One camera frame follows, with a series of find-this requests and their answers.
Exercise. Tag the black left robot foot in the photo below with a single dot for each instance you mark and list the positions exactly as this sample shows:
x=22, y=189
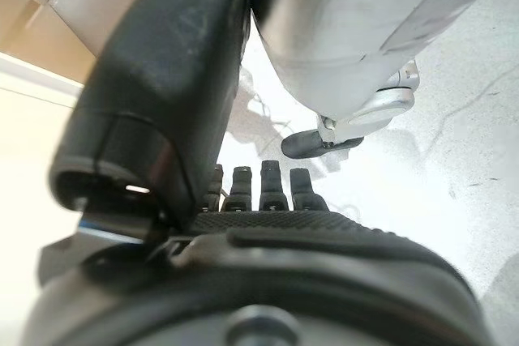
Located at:
x=304, y=145

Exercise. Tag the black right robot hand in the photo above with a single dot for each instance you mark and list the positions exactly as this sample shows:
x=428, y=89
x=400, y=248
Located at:
x=170, y=58

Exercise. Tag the wooden shelf cabinet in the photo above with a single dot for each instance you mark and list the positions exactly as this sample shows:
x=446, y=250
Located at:
x=48, y=38

